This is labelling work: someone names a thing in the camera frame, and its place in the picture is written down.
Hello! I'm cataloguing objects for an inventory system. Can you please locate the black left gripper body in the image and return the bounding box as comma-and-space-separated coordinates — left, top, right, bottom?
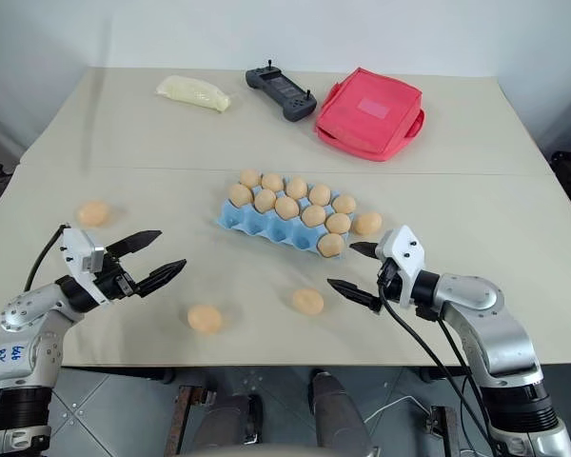
93, 251, 142, 302

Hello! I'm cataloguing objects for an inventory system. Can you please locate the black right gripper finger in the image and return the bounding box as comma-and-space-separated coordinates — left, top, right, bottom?
326, 277, 384, 314
349, 240, 380, 261

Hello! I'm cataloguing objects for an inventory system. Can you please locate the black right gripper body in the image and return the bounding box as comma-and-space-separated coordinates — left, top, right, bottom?
376, 258, 405, 307

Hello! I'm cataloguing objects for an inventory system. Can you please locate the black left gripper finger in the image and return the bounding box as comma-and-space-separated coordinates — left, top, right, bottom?
105, 229, 164, 259
134, 259, 188, 298

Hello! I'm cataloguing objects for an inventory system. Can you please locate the light blue egg tray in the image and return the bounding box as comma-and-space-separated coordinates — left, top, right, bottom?
212, 176, 358, 261

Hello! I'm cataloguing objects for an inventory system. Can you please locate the dark rounded shape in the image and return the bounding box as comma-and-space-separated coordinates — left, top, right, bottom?
307, 368, 381, 457
200, 393, 268, 457

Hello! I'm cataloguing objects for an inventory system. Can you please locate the pink fabric bag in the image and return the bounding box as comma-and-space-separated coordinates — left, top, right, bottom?
313, 67, 427, 164

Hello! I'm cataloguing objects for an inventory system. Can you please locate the clear bag of white stuff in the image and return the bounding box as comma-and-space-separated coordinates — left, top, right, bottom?
154, 74, 233, 115

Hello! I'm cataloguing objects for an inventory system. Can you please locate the dark grey remote controller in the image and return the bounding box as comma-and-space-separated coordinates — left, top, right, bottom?
245, 58, 319, 124

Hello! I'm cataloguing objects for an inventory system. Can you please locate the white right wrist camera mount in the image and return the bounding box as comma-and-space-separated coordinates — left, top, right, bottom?
374, 225, 430, 308

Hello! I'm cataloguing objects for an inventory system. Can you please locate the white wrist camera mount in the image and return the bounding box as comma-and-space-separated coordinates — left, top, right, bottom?
59, 227, 113, 305
374, 225, 430, 308

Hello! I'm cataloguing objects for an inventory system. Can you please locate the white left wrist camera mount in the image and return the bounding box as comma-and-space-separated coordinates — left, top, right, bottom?
59, 227, 113, 305

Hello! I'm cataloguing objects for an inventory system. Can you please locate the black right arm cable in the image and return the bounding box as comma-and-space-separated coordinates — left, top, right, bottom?
378, 273, 503, 457

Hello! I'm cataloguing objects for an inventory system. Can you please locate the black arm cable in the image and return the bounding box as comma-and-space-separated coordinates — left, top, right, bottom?
378, 273, 503, 457
23, 222, 72, 292

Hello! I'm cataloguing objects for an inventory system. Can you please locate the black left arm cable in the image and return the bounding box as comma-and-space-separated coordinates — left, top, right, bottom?
23, 222, 72, 292

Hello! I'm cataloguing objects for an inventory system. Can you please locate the white floor cable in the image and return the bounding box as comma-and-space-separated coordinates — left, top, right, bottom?
363, 395, 435, 426

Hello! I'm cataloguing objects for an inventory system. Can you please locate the rusty metal bracket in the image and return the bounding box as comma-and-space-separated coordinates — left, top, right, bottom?
172, 384, 219, 457
429, 404, 461, 457

